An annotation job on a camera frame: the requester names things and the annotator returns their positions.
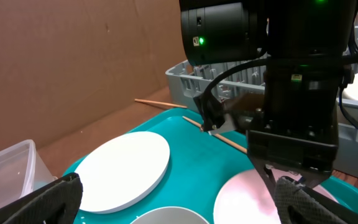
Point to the large white plate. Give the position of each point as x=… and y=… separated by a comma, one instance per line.
x=122, y=171

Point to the wooden chopstick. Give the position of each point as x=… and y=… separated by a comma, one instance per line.
x=220, y=137
x=149, y=102

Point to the grey bowl with rice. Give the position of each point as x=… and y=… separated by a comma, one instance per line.
x=170, y=215

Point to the grey dishwasher rack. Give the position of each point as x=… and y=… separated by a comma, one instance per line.
x=184, y=85

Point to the teal plastic tray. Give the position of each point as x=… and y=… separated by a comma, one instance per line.
x=199, y=166

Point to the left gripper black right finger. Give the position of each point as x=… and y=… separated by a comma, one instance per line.
x=297, y=203

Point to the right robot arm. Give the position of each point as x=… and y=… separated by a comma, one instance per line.
x=289, y=64

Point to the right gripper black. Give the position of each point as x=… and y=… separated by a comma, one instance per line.
x=310, y=156

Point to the clear plastic bin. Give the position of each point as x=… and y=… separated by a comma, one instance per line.
x=22, y=171

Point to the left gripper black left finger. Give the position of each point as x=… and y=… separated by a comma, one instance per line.
x=56, y=202

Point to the small pink bowl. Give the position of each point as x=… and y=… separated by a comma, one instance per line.
x=245, y=199

